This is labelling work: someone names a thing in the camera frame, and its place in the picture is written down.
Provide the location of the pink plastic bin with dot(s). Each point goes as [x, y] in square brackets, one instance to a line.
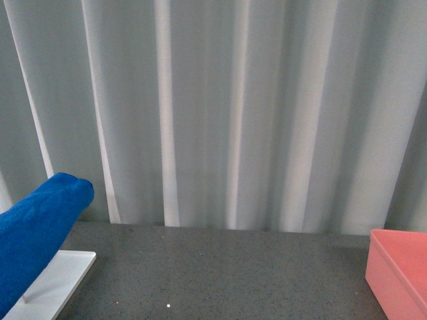
[396, 272]

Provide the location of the white towel rack stand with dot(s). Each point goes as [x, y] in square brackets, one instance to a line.
[48, 294]

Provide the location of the blue microfiber cloth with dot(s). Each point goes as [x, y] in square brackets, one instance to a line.
[33, 230]

